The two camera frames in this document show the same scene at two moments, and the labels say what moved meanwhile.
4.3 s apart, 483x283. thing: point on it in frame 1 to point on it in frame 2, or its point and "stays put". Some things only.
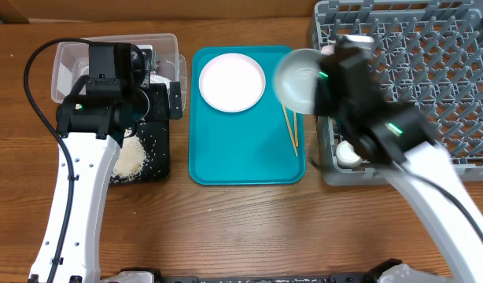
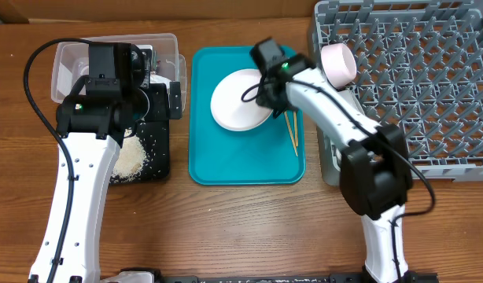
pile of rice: (131, 159) stays put
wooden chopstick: (296, 127) stays put
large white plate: (232, 82) to (234, 101)
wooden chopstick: (290, 130) stays put
